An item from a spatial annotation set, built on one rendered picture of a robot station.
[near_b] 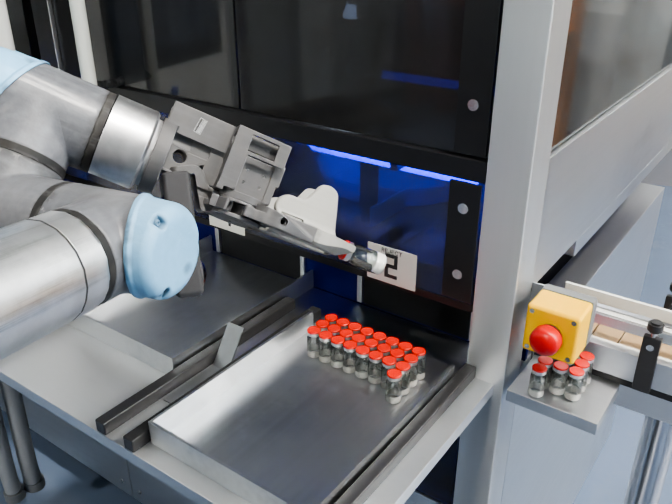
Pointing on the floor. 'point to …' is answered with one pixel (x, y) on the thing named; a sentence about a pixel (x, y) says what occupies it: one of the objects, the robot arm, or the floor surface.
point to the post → (510, 229)
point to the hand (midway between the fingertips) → (336, 251)
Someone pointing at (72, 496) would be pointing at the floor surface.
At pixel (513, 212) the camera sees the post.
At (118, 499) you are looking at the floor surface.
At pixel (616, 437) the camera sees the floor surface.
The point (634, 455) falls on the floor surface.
